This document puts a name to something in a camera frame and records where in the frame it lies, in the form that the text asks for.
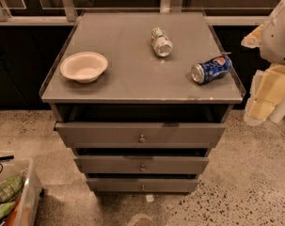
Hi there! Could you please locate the grey middle drawer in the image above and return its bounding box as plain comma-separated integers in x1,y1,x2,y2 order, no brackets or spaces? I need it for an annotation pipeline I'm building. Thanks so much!
74,155,209,174

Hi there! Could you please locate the grey drawer cabinet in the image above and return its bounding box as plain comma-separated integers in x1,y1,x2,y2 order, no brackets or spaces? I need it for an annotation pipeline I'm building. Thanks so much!
40,12,245,180

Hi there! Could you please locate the clear plastic bin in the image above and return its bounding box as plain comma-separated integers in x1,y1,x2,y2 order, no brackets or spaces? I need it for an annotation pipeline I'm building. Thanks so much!
0,156,43,226

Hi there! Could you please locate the white paper scrap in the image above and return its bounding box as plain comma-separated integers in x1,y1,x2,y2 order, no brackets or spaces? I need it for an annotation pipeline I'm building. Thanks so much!
146,194,154,202

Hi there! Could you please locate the grey drawer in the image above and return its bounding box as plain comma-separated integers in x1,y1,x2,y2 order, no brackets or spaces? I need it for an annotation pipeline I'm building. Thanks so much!
74,155,209,174
55,122,226,149
87,178,198,193

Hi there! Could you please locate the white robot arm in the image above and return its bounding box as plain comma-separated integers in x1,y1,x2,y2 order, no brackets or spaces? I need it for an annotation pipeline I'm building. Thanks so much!
241,0,285,126

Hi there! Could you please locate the grey bottom drawer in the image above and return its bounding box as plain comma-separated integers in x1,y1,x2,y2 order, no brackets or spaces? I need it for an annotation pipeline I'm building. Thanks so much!
87,178,198,193

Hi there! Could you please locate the white paper bowl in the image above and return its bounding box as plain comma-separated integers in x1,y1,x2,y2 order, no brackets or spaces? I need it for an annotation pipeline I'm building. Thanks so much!
59,52,108,83

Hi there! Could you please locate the green snack bag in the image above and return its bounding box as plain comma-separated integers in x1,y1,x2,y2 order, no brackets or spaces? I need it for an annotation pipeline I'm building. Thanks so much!
0,202,16,220
0,174,24,203

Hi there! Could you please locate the grey top drawer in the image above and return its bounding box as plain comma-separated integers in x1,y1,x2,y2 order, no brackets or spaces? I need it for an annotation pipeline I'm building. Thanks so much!
55,122,226,149

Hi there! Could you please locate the metal railing shelf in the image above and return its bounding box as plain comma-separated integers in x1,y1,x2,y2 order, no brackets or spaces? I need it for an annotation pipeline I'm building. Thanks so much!
0,0,280,25

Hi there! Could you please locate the blue pepsi can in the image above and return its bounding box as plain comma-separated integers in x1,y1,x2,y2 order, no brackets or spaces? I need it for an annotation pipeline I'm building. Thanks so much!
191,56,232,85

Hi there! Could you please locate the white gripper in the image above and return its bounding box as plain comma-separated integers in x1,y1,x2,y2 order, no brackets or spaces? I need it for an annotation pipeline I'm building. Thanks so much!
241,0,285,64

